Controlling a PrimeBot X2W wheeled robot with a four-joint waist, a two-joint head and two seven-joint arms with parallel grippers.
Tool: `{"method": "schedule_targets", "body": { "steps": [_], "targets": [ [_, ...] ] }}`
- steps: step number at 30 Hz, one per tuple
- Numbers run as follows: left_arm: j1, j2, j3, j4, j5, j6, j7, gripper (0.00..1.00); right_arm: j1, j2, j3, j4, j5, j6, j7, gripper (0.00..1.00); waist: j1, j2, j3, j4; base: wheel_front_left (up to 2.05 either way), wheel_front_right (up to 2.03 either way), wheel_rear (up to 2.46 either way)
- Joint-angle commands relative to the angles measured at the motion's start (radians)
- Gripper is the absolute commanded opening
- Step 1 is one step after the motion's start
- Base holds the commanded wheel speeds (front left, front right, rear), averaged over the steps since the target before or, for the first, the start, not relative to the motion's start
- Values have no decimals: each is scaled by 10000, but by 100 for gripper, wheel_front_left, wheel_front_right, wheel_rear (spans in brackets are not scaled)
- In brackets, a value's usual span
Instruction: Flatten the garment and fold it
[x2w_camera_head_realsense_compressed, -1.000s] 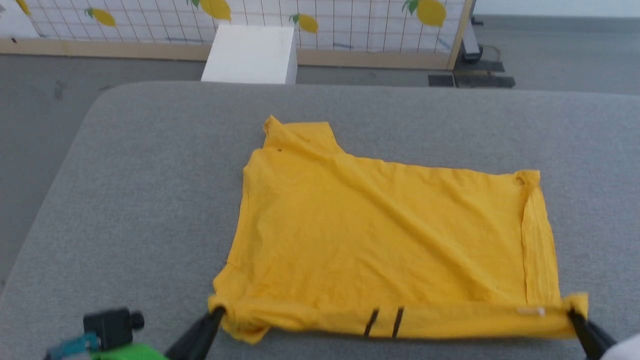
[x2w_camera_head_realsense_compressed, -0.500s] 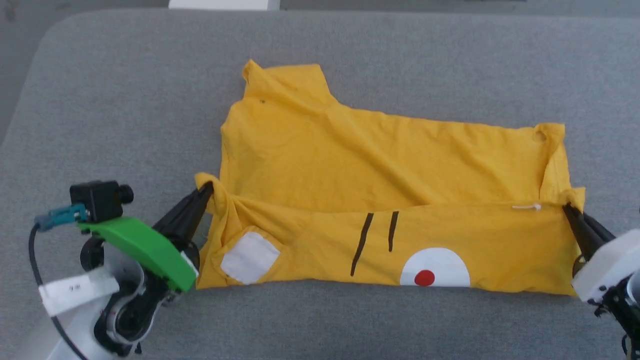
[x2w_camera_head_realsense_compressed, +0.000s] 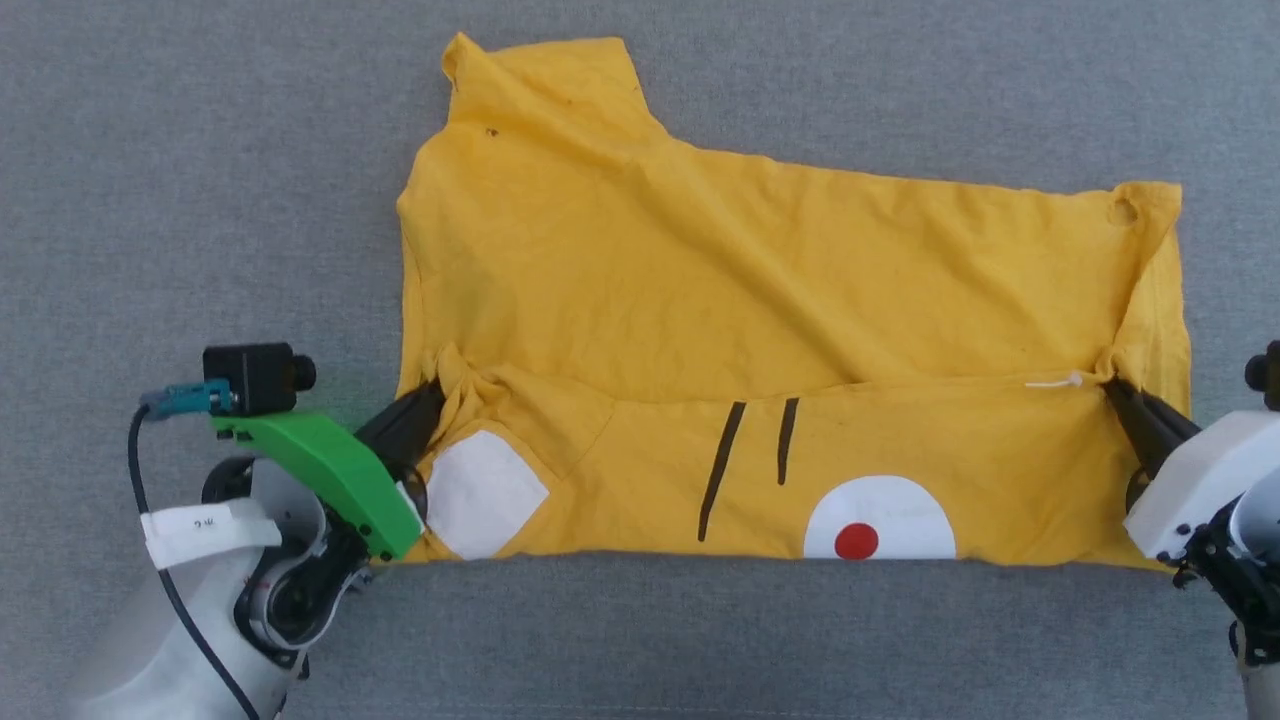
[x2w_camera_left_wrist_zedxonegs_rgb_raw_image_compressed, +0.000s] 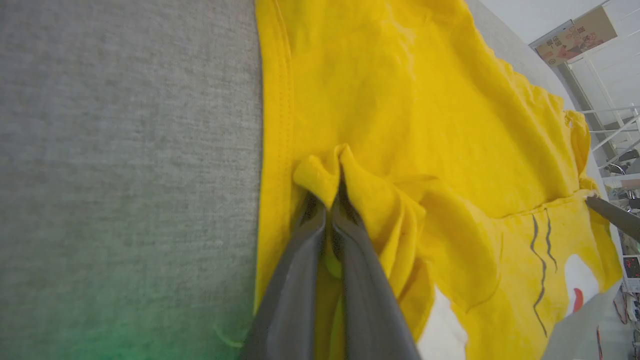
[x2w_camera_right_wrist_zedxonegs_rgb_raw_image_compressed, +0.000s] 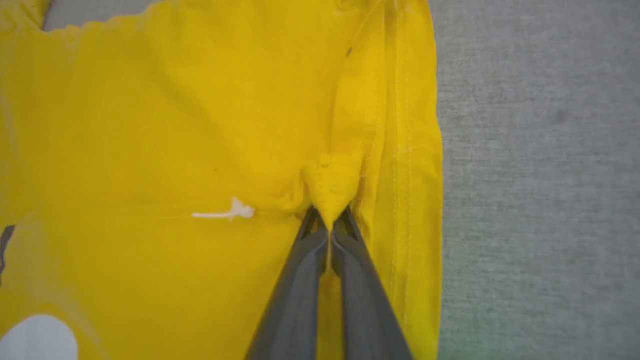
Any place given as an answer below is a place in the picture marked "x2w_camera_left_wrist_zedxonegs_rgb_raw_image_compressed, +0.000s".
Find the cardboard box on shelf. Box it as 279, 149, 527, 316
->
535, 5, 619, 67

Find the device with red display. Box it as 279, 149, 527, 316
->
622, 255, 640, 294

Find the white metal railing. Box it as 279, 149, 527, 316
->
570, 47, 640, 176

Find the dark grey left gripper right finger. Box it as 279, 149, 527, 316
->
330, 177, 422, 360

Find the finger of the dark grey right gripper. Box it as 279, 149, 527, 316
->
585, 195, 640, 244

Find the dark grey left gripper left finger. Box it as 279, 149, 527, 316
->
240, 192, 329, 360

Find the grey fabric sofa cushion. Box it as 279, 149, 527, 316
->
0, 0, 623, 360

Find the yellow printed t-shirt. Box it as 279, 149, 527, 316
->
252, 0, 626, 360

